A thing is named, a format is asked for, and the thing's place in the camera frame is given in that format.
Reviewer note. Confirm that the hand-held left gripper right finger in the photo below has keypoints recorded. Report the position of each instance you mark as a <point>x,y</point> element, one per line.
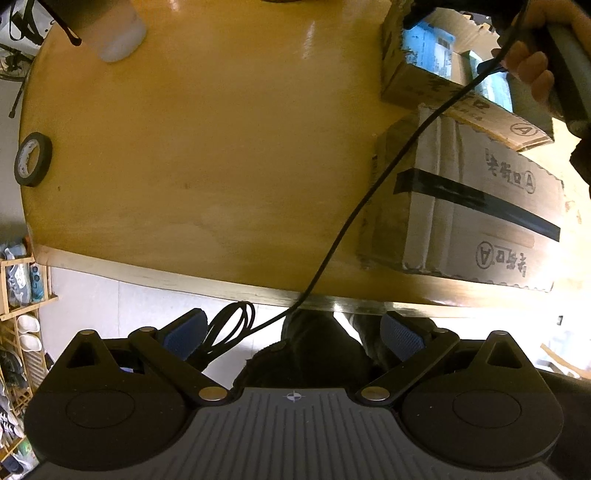
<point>401,334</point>

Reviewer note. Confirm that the taped cardboard box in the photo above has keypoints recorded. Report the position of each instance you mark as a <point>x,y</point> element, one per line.
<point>466,221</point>

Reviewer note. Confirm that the black tape roll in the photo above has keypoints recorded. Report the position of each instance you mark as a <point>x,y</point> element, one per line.
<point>33,159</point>

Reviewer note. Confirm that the round wooden desktop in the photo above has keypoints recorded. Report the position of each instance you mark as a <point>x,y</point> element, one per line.
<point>207,161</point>

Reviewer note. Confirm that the wooden shoe rack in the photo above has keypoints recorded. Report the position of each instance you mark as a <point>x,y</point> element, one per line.
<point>27,307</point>

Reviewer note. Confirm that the white plastic cup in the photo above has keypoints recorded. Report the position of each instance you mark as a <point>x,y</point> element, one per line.
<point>117,39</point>

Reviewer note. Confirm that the group of assorted shoes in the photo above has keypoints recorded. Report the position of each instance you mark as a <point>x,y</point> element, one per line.
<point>18,277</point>

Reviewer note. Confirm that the small cardboard box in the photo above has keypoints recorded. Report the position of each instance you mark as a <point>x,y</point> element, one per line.
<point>406,83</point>

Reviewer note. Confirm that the person's right hand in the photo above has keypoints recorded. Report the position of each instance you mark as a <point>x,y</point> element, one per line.
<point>535,69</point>

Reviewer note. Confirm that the black standing fan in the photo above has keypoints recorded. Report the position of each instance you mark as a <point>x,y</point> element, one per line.
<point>16,64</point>

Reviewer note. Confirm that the blue wet wipe packet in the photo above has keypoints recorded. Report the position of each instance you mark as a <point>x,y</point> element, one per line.
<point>494,90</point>
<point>429,48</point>

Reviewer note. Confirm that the light wooden slat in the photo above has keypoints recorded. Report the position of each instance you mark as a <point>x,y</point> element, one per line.
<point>561,360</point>

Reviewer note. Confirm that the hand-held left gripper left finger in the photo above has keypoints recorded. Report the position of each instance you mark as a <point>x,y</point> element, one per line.
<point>184,333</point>

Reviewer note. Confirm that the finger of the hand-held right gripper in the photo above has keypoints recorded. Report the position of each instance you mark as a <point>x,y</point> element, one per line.
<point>414,14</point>

